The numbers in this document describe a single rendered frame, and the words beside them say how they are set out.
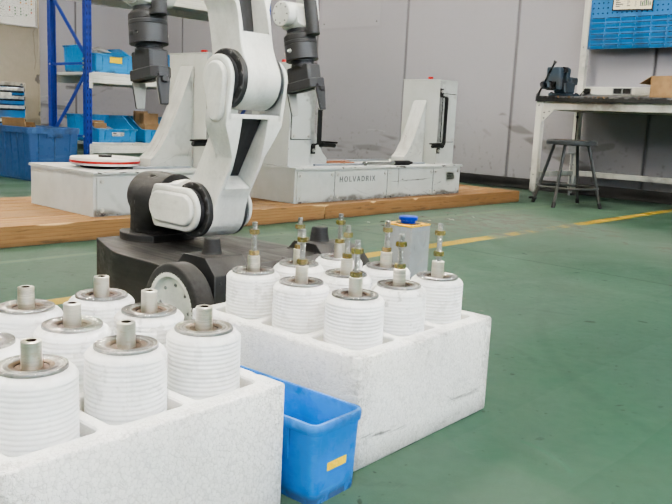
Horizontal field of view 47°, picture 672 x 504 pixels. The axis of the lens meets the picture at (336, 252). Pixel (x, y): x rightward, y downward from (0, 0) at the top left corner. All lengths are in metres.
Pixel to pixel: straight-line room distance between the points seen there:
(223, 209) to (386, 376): 0.89
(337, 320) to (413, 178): 3.59
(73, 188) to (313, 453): 2.53
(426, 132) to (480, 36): 2.31
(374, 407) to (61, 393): 0.52
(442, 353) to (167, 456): 0.57
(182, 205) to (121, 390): 1.12
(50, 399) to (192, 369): 0.20
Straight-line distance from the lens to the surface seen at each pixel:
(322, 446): 1.09
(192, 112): 3.78
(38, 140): 5.77
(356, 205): 4.26
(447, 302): 1.40
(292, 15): 2.13
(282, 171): 4.08
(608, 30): 6.53
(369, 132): 7.95
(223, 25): 1.95
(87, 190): 3.37
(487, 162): 7.12
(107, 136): 6.41
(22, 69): 7.74
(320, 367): 1.21
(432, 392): 1.35
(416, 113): 5.09
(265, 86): 1.91
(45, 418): 0.87
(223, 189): 1.95
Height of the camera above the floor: 0.53
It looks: 10 degrees down
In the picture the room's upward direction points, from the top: 3 degrees clockwise
